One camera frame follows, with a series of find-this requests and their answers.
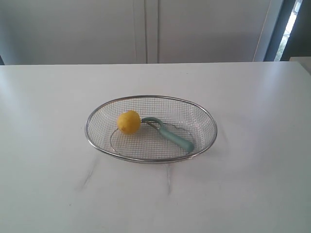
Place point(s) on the teal handled vegetable peeler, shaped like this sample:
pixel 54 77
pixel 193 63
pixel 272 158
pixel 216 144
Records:
pixel 160 127

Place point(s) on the yellow lemon with sticker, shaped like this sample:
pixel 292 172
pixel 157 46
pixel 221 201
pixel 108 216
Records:
pixel 129 122

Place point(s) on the white cabinet doors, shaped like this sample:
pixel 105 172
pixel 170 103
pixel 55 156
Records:
pixel 36 32

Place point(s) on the oval wire mesh basket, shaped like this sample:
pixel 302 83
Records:
pixel 181 117

